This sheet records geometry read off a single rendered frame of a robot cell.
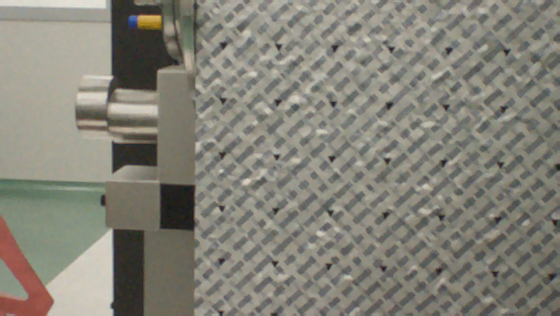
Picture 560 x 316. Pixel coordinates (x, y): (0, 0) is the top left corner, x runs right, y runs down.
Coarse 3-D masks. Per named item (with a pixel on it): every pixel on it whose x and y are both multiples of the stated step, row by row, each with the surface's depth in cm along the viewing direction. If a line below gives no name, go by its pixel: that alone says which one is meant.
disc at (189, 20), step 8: (184, 0) 55; (192, 0) 55; (184, 8) 55; (192, 8) 55; (184, 16) 55; (192, 16) 55; (184, 24) 55; (192, 24) 55; (184, 32) 56; (192, 32) 56; (184, 40) 56; (192, 40) 56; (184, 48) 56; (192, 48) 56; (184, 56) 56; (192, 56) 56; (192, 64) 56; (192, 72) 57; (192, 80) 57; (192, 88) 58; (192, 96) 58
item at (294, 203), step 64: (256, 128) 57; (320, 128) 56; (384, 128) 56; (448, 128) 56; (512, 128) 55; (256, 192) 57; (320, 192) 57; (384, 192) 57; (448, 192) 56; (512, 192) 56; (256, 256) 58; (320, 256) 57; (384, 256) 57; (448, 256) 57; (512, 256) 56
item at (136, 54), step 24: (120, 0) 90; (120, 24) 90; (120, 48) 91; (144, 48) 91; (120, 72) 91; (144, 72) 91; (120, 144) 92; (144, 144) 92; (120, 168) 92; (120, 240) 93; (144, 240) 93; (120, 264) 94; (144, 264) 94; (120, 288) 94; (120, 312) 95
